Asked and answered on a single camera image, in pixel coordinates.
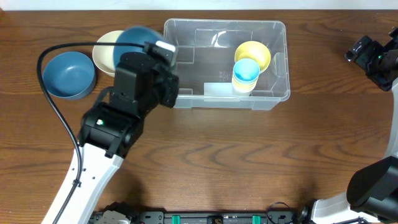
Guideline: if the dark blue bowl front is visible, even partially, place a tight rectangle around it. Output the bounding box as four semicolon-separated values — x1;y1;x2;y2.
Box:
113;26;164;67

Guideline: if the dark blue bowl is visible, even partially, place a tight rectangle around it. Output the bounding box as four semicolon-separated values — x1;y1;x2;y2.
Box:
113;26;164;67
42;52;96;100

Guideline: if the clear plastic storage container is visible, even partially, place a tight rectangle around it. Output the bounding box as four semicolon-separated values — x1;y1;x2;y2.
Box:
164;19;290;110

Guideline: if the cream white plastic cup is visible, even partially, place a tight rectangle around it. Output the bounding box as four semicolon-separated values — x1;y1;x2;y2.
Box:
233;86;254;96

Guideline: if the yellow cup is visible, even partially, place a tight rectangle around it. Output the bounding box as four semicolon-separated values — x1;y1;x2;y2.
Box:
232;82;256;89
232;76;258;90

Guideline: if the light blue plastic cup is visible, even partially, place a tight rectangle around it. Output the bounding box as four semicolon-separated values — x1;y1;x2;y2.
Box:
233;58;260;84

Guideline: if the yellow small bowl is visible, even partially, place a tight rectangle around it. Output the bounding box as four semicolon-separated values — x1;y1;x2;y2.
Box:
234;40;271;73

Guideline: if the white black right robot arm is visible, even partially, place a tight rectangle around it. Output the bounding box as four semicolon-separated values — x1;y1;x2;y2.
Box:
297;30;397;223

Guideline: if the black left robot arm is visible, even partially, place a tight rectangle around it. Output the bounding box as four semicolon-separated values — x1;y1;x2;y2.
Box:
43;50;178;223

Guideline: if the cream large bowl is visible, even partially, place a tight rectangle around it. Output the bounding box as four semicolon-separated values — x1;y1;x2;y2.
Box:
92;30;123;77

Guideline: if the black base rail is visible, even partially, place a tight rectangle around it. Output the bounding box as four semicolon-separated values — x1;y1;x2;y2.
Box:
88;202;310;224

